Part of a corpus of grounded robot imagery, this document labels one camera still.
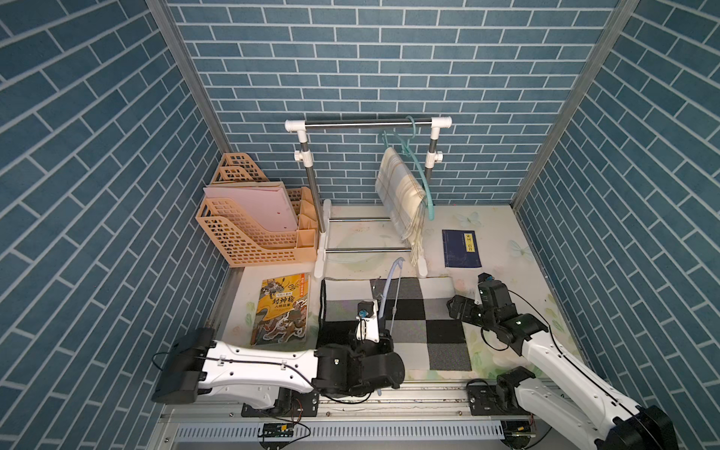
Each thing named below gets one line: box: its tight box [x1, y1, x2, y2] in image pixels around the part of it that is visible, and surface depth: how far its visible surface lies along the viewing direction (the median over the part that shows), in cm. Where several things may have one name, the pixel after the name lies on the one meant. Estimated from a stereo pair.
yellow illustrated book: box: [250, 272, 310, 346], surface depth 91 cm
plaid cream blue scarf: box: [375, 147, 427, 267], surface depth 88 cm
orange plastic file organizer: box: [195, 151, 318, 269], surface depth 98 cm
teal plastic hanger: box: [381, 115, 435, 222], surface depth 75 cm
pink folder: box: [203, 187, 299, 232], surface depth 91 cm
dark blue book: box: [441, 228, 482, 268], surface depth 107 cm
